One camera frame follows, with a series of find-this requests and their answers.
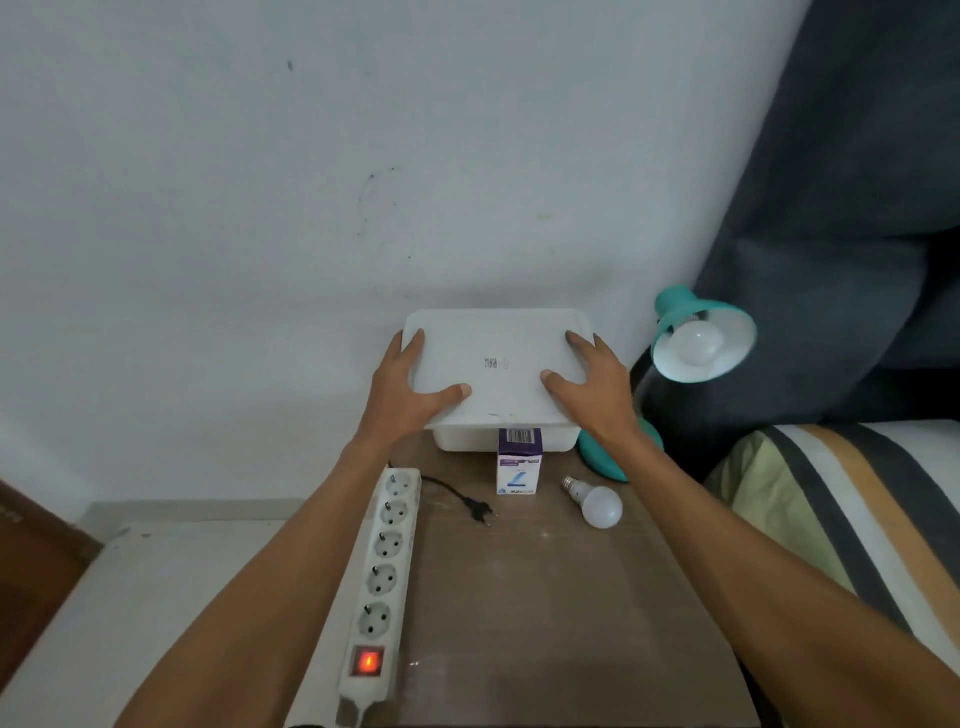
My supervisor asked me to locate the white plastic storage box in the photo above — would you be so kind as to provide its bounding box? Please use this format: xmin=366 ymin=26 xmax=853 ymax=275
xmin=423 ymin=414 xmax=583 ymax=454

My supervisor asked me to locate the brown wooden door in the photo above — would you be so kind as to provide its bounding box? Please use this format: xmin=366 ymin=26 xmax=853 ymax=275
xmin=0 ymin=478 xmax=104 ymax=680

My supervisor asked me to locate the white LED bulb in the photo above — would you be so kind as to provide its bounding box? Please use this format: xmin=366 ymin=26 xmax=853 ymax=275
xmin=669 ymin=320 xmax=728 ymax=369
xmin=561 ymin=474 xmax=625 ymax=532

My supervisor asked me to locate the dark grey curtain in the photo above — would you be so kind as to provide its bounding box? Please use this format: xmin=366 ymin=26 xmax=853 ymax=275
xmin=628 ymin=0 xmax=960 ymax=483

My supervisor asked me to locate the white plastic box lid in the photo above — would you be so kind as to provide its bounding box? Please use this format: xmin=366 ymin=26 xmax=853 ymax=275
xmin=402 ymin=307 xmax=600 ymax=433

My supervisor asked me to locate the person's right forearm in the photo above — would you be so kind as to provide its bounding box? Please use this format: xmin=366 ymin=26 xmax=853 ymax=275
xmin=579 ymin=421 xmax=960 ymax=728

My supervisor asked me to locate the person's right hand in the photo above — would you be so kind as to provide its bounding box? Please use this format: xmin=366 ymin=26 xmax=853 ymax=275
xmin=540 ymin=331 xmax=645 ymax=452

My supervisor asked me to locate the purple white bulb carton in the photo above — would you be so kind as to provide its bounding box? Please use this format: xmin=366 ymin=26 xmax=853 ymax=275
xmin=496 ymin=427 xmax=545 ymax=498

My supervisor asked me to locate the person's left hand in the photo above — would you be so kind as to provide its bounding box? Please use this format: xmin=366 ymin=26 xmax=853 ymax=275
xmin=355 ymin=328 xmax=474 ymax=452

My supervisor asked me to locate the person's left forearm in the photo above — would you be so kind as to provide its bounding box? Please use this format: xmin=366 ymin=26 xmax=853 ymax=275
xmin=112 ymin=429 xmax=400 ymax=728

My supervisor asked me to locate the black plug with cable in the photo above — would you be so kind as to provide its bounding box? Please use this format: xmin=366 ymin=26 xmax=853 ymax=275
xmin=387 ymin=460 xmax=497 ymax=527

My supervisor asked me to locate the white power strip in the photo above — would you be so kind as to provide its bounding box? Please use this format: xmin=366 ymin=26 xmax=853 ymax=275
xmin=336 ymin=466 xmax=423 ymax=728

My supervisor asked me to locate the teal desk lamp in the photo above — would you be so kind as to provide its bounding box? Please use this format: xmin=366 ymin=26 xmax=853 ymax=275
xmin=576 ymin=285 xmax=759 ymax=483

